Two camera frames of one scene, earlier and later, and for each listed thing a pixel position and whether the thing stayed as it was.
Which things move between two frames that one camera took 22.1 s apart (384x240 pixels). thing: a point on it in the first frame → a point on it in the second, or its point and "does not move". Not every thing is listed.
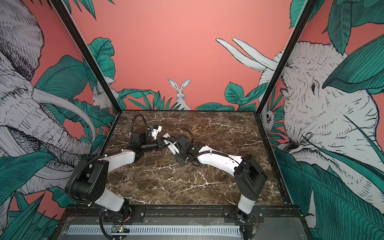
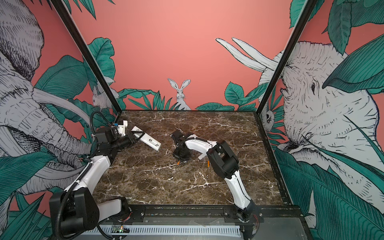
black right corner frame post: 308,8 does not move
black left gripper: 159,144 → 130,138
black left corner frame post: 95,65 does not move
